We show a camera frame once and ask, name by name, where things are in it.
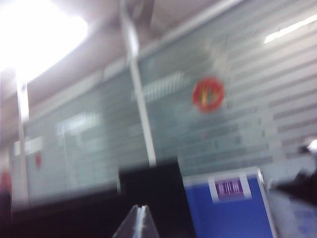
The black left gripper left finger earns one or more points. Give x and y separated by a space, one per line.
132 225

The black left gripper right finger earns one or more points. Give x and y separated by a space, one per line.
147 225

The large black computer monitor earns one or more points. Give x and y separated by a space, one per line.
153 186

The bright ceiling light panel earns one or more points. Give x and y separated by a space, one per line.
37 29

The purple white label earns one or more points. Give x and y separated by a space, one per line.
229 189

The white glass wall post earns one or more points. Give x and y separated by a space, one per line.
22 136
141 99

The blue partition with label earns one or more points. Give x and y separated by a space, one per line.
223 218

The round red wall sticker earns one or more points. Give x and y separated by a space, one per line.
208 94

